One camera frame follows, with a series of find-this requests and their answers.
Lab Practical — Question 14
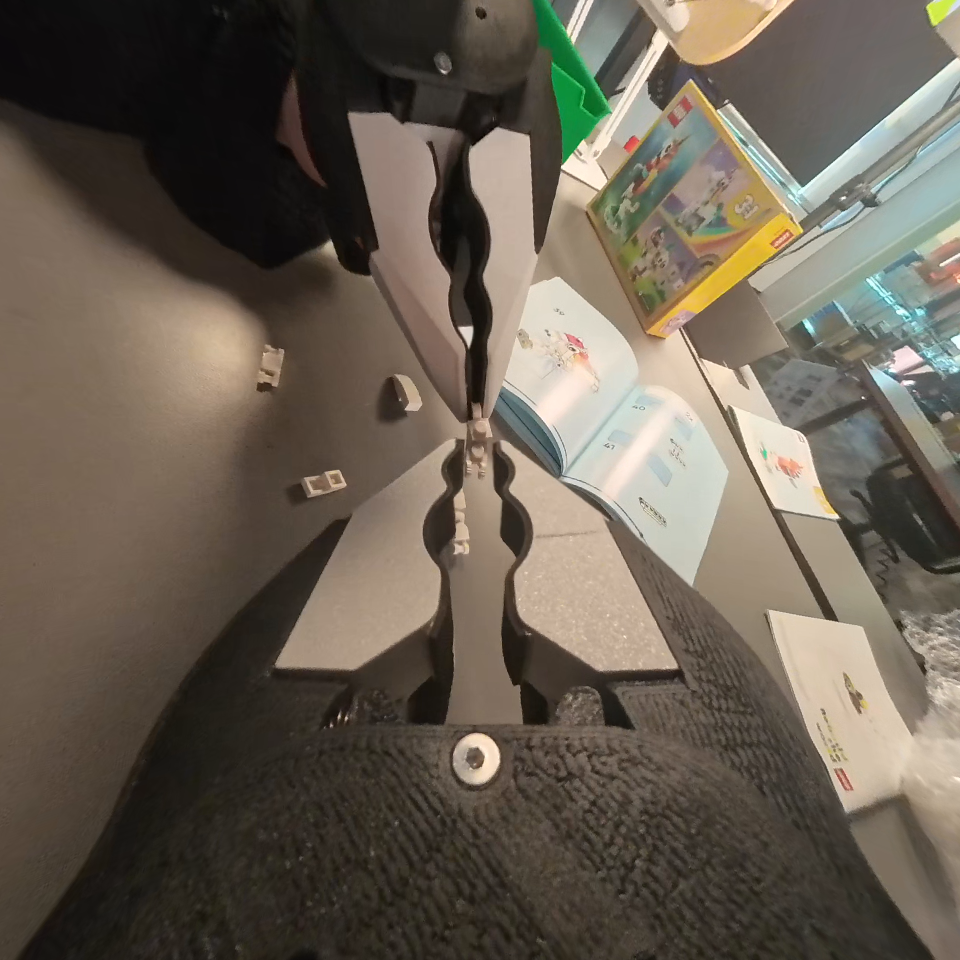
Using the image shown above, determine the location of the tall white lego column assembly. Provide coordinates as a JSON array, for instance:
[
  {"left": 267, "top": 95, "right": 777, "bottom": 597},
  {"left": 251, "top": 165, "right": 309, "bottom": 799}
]
[{"left": 447, "top": 493, "right": 476, "bottom": 558}]

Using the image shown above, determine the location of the green plastic sheet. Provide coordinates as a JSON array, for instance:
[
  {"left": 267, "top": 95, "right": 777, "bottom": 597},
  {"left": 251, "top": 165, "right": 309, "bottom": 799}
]
[{"left": 531, "top": 0, "right": 613, "bottom": 165}]

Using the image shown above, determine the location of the person's left hand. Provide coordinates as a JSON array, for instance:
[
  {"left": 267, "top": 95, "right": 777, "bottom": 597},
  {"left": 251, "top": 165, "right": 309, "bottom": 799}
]
[{"left": 273, "top": 81, "right": 329, "bottom": 189}]

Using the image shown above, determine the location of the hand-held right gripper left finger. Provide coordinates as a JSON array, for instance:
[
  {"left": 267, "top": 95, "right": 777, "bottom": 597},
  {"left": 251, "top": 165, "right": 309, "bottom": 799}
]
[{"left": 273, "top": 439, "right": 462, "bottom": 674}]

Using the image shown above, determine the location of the large black panel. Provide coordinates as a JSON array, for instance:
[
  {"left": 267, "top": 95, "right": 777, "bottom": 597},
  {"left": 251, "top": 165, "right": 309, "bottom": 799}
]
[{"left": 693, "top": 0, "right": 960, "bottom": 193}]

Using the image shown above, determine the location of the colourful lego set box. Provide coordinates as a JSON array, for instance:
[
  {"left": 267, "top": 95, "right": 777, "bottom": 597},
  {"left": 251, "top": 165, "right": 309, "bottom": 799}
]
[{"left": 585, "top": 78, "right": 804, "bottom": 339}]

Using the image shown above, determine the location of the open instruction booklet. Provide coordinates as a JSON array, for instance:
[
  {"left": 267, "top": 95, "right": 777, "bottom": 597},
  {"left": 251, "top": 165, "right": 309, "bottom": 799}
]
[{"left": 495, "top": 276, "right": 730, "bottom": 588}]

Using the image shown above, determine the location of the dark grey flat panel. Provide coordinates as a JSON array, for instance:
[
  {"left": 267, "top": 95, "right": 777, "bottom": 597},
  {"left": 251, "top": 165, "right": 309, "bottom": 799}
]
[{"left": 683, "top": 280, "right": 791, "bottom": 371}]

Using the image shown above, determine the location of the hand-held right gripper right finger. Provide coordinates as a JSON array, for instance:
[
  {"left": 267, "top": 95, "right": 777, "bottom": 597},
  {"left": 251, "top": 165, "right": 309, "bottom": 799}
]
[{"left": 489, "top": 442, "right": 678, "bottom": 674}]

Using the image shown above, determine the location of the booklet with yellow figure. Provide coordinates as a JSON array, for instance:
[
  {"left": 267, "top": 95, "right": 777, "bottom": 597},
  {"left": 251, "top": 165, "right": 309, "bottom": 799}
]
[{"left": 765, "top": 608, "right": 918, "bottom": 816}]

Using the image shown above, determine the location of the small white lego piece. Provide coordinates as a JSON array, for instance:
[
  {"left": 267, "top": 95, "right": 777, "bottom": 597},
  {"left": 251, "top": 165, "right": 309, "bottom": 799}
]
[{"left": 460, "top": 401, "right": 497, "bottom": 482}]

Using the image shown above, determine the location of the white hollow lego brick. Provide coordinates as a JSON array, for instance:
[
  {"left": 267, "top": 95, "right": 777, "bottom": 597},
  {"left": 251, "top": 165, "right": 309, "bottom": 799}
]
[{"left": 291, "top": 468, "right": 348, "bottom": 501}]

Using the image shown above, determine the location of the person's left forearm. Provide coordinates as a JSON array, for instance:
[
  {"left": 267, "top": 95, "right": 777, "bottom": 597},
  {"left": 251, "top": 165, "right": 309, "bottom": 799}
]
[{"left": 0, "top": 0, "right": 339, "bottom": 273}]

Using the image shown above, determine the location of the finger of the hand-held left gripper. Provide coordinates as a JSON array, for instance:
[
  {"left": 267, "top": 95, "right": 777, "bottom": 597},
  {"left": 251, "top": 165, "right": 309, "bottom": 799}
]
[
  {"left": 348, "top": 111, "right": 479, "bottom": 430},
  {"left": 467, "top": 126, "right": 541, "bottom": 423}
]

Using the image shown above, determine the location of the black office chair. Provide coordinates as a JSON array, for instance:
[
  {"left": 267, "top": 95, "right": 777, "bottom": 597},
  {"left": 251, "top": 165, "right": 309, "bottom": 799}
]
[{"left": 850, "top": 448, "right": 960, "bottom": 578}]

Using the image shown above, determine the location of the light wooden round board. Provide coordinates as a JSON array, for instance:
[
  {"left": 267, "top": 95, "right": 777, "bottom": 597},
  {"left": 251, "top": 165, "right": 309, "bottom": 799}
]
[{"left": 633, "top": 0, "right": 798, "bottom": 68}]

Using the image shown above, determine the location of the booklet with orange figure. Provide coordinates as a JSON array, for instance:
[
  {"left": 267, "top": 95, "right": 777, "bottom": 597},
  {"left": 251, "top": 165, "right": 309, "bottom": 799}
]
[{"left": 728, "top": 404, "right": 842, "bottom": 522}]

